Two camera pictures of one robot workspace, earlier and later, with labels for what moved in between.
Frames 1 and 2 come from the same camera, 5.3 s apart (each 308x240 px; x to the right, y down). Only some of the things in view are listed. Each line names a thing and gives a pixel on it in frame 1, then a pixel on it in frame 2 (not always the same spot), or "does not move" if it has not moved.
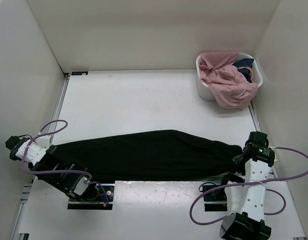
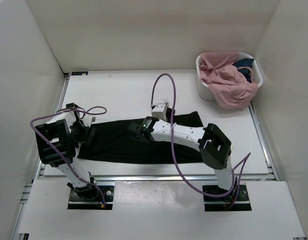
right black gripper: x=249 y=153 to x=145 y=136
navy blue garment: x=245 y=63 does not move
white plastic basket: x=205 y=92 does not move
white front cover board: x=148 y=207 does not move
